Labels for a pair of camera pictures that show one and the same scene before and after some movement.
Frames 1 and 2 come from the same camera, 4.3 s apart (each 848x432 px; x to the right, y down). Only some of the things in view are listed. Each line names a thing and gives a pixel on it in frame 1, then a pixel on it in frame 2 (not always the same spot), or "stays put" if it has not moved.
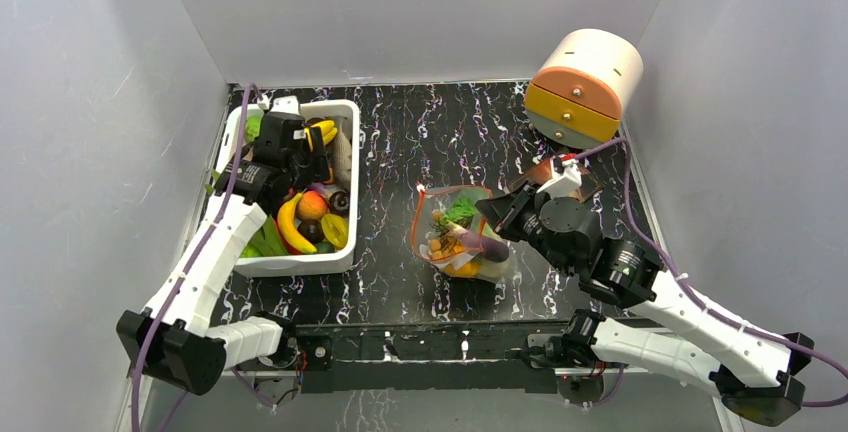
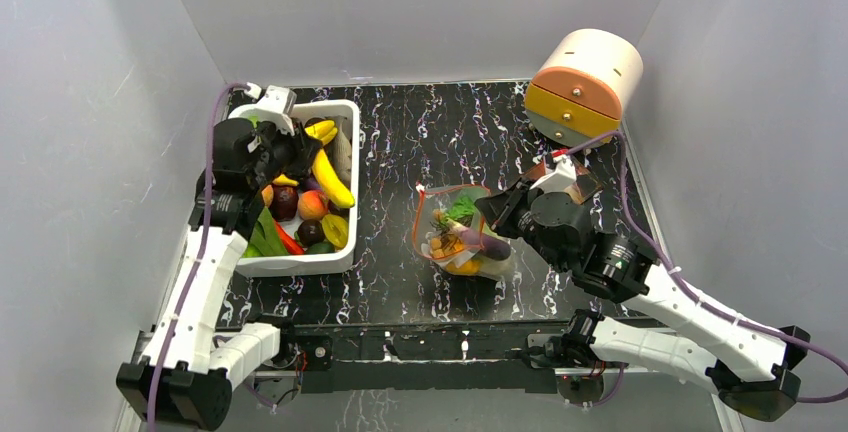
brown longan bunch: [446, 242] stays put
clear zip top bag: [452, 232] stays put
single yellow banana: [286, 215] → [335, 188]
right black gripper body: [502, 210] stays put
